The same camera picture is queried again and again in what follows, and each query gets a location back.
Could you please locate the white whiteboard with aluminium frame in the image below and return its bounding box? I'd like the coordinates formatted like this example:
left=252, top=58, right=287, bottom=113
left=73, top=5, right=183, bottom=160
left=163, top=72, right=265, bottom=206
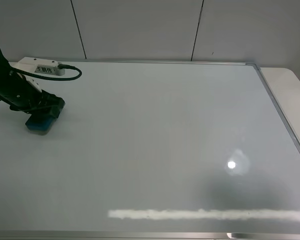
left=0, top=62, right=300, bottom=240

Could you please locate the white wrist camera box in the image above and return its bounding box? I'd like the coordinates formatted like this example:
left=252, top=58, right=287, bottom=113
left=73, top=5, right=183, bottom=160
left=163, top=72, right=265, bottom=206
left=13, top=57, right=65, bottom=76

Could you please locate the black braided camera cable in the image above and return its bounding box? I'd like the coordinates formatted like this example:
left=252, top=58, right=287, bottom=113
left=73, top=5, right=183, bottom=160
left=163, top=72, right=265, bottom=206
left=9, top=63, right=83, bottom=82

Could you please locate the teal whiteboard eraser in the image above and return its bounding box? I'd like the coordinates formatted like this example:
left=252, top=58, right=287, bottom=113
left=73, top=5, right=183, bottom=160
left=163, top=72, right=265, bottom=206
left=25, top=114, right=56, bottom=135

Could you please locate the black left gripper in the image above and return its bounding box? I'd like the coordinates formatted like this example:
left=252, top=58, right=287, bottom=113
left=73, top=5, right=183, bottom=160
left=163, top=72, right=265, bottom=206
left=0, top=49, right=65, bottom=121

